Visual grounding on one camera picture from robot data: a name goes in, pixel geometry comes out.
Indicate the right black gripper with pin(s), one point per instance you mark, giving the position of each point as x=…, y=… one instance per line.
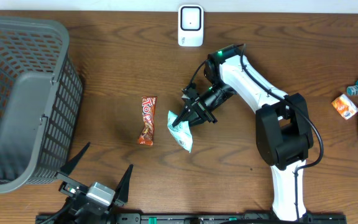
x=189, y=111

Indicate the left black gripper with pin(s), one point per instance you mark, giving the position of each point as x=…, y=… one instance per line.
x=67, y=168

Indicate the light blue snack pouch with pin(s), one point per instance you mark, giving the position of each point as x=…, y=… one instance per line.
x=181, y=132

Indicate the red Top candy bar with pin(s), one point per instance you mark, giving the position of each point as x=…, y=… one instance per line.
x=148, y=111

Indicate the orange small carton box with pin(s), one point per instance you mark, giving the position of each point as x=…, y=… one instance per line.
x=344, y=106

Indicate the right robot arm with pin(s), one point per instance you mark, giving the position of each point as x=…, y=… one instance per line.
x=282, y=126

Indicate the white barcode scanner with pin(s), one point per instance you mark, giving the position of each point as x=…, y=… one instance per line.
x=190, y=25

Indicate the grey plastic shopping basket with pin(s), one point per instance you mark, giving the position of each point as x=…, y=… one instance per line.
x=40, y=98

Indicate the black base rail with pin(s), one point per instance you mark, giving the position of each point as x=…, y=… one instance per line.
x=136, y=218

